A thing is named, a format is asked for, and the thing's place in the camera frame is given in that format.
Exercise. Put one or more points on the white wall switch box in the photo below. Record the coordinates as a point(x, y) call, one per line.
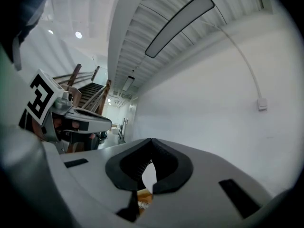
point(262, 104)

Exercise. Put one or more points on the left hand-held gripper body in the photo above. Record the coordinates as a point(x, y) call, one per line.
point(40, 96)

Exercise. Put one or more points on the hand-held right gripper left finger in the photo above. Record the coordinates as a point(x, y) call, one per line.
point(85, 182)

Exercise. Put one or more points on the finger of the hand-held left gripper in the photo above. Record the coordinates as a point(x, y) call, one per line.
point(97, 123)

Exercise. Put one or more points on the round ceiling light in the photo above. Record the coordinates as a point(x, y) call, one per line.
point(50, 31)
point(78, 35)

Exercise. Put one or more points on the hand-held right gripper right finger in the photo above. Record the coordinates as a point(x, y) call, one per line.
point(209, 182)

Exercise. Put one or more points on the short ceiling light panel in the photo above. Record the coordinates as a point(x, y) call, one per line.
point(128, 83)

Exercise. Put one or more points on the person's black jacket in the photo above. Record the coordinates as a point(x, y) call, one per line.
point(21, 8)

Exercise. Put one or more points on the person's left hand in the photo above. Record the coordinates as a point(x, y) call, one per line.
point(58, 124)

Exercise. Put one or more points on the long ceiling light panel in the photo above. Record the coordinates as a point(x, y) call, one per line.
point(180, 25)

